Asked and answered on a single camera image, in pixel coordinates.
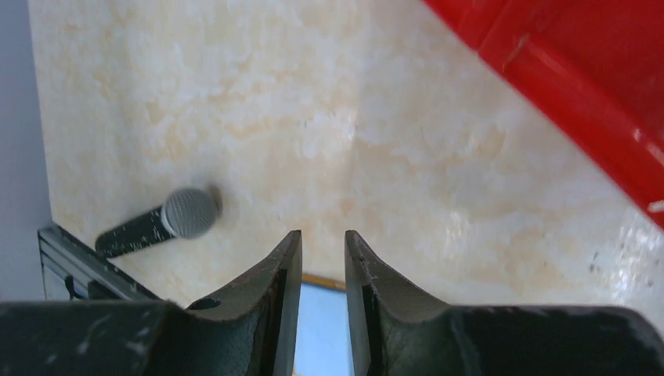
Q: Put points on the black microphone silver head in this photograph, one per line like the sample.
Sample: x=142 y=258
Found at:
x=187 y=213

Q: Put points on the red two-compartment plastic bin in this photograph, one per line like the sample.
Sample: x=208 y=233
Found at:
x=595 y=68

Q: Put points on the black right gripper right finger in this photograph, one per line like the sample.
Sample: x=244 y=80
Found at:
x=396 y=328

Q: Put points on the yellow leather card holder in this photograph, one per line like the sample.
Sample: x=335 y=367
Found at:
x=323 y=345

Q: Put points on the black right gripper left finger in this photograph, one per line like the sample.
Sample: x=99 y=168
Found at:
x=249 y=326

